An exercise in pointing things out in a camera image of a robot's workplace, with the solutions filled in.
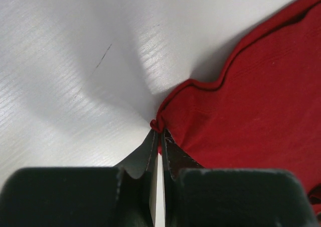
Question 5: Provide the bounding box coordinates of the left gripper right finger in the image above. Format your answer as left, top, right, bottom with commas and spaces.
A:
162, 130, 319, 226

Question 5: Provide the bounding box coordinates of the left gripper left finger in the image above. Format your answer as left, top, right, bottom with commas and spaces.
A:
1, 131, 158, 226

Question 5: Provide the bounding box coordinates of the red t-shirt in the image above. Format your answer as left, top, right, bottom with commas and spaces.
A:
150, 0, 320, 212

